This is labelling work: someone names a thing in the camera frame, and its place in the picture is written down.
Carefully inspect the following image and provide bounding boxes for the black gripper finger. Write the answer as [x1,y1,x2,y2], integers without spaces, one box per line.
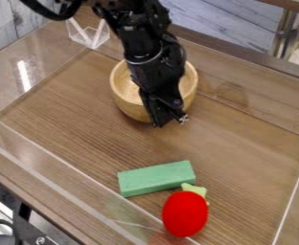
[155,97,189,124]
[139,90,173,127]

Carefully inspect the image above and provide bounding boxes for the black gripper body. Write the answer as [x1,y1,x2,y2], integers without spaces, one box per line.
[125,41,186,102]

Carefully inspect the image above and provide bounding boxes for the green rectangular block stick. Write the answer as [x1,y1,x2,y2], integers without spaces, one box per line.
[118,160,195,197]

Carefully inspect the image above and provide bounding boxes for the red felt strawberry toy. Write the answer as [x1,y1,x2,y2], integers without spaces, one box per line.
[162,183,209,237]

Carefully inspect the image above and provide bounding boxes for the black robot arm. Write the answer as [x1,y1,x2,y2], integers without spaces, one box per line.
[80,0,189,126]

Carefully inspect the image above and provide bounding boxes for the wooden brown bowl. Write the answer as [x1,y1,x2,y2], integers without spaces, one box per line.
[110,60,199,123]

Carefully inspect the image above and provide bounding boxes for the black table leg clamp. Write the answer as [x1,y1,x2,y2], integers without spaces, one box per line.
[0,202,59,245]

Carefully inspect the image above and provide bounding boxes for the black cable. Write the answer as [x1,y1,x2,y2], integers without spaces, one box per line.
[19,0,86,22]

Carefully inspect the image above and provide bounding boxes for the metal chair frame background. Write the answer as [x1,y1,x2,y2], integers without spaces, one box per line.
[272,10,299,60]

